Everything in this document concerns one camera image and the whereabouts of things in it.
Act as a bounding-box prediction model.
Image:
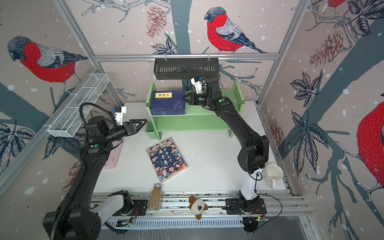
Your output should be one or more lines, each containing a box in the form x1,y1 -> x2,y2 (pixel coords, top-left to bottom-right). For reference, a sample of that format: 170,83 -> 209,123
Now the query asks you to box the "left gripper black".
104,119 -> 147,143

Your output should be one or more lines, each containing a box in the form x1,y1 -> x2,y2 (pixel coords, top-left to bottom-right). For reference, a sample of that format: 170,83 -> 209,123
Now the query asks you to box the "dark blue bottom book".
151,90 -> 186,111

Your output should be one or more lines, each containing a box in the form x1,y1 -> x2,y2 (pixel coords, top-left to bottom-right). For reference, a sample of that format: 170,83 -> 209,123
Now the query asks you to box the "blue book wide yellow label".
151,112 -> 186,116

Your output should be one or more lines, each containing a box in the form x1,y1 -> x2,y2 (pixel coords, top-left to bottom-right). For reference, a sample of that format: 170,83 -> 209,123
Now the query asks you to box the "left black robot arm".
43,116 -> 148,240

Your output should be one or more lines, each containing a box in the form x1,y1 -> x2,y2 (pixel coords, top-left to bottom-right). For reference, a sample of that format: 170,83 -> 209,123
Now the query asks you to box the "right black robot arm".
183,77 -> 269,214

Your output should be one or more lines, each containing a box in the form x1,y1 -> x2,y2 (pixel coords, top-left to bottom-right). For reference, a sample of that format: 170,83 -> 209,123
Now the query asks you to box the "green two-tier wooden shelf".
146,83 -> 234,140

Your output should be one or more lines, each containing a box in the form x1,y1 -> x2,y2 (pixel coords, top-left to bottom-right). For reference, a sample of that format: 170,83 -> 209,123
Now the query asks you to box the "dark hanging perforated basket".
154,58 -> 219,80

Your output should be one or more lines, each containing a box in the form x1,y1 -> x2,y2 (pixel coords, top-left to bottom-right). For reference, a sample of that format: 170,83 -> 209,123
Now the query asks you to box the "pink flat tray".
103,139 -> 124,170

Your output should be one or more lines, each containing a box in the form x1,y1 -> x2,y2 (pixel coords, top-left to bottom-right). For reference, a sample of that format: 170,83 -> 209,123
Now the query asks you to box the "illustrated Chinese history book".
146,138 -> 188,183

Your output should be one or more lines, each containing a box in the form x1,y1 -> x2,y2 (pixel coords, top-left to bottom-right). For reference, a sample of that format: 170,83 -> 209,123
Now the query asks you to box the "glass jar of grains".
149,183 -> 162,211

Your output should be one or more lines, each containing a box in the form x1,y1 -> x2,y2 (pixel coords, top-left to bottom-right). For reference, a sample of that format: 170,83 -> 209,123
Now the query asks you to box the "brown white plush toy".
189,196 -> 209,220

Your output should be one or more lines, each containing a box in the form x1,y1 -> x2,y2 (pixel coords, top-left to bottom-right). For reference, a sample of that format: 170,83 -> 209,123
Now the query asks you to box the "white ceramic mug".
262,164 -> 284,189

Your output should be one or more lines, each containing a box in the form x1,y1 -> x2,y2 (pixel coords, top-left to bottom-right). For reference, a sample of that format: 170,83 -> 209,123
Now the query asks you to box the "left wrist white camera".
111,106 -> 127,126

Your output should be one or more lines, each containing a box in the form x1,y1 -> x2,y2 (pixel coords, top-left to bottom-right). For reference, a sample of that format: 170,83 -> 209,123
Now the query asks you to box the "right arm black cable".
202,61 -> 213,80

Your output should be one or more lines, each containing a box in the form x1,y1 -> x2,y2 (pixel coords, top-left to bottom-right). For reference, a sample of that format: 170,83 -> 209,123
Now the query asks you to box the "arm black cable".
78,102 -> 116,136
202,61 -> 213,80

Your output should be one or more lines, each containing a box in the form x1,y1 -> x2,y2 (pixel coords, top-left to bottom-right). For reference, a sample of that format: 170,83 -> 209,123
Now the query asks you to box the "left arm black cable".
78,102 -> 116,136

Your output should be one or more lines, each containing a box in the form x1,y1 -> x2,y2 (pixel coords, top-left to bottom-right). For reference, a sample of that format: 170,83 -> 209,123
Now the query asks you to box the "white wire mesh tray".
48,73 -> 110,138

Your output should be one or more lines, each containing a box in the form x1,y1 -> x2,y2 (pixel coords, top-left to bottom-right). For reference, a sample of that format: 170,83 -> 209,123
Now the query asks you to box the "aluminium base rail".
91,191 -> 313,219

